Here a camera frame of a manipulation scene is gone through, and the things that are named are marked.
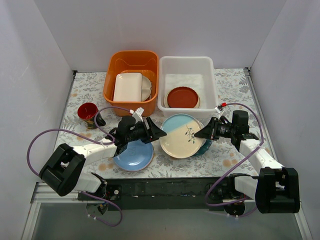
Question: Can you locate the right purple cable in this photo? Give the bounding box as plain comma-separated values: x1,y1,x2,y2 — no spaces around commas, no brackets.
204,102,265,218

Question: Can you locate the white round plate in bin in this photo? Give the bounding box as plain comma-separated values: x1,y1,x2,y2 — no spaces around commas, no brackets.
140,75,152,102

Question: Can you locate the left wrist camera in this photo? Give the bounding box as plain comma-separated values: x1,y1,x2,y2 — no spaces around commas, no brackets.
131,107,144,123

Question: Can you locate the blue beige plate with sprig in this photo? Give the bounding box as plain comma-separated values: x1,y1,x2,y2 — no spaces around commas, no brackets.
159,113,206,159

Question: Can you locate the blue round plate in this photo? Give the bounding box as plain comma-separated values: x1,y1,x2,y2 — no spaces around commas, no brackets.
113,140,154,172

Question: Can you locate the purple cable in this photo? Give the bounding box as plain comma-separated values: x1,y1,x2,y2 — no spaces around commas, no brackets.
26,106,137,227
204,102,265,218

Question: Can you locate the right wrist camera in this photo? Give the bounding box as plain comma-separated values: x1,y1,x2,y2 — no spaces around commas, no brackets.
215,102,227,120

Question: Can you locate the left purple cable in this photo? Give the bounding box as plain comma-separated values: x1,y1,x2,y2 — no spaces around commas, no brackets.
26,106,137,227

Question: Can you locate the cream rectangular plate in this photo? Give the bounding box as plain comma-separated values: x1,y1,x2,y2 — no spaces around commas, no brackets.
113,72,142,102

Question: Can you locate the red-brown round plate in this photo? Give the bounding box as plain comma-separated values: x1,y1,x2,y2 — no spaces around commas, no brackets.
167,86,199,109

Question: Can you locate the teal scalloped plate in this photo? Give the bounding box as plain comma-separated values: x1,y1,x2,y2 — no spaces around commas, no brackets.
191,118,213,158

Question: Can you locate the floral table mat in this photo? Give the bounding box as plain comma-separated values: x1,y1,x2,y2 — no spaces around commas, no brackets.
56,68,257,179

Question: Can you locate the white translucent plastic bin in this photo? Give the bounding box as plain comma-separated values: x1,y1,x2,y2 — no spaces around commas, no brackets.
157,56,219,119

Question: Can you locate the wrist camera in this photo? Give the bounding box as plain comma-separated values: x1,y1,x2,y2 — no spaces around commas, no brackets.
131,107,144,123
215,102,227,120

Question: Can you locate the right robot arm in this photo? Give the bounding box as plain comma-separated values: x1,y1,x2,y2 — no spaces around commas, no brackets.
194,110,300,214

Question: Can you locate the red and black mug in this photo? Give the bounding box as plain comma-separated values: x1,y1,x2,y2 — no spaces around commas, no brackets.
77,102,106,130

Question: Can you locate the cream green plate with sprig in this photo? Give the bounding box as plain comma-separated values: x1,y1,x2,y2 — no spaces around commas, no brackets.
163,93,201,109

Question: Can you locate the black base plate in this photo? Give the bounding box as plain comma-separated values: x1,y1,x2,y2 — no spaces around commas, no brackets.
77,176,256,211

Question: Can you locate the orange plastic bin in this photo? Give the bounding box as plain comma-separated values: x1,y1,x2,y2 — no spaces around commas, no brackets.
102,50,159,117

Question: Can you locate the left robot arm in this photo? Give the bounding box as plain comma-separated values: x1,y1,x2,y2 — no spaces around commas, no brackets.
39,116,167,200

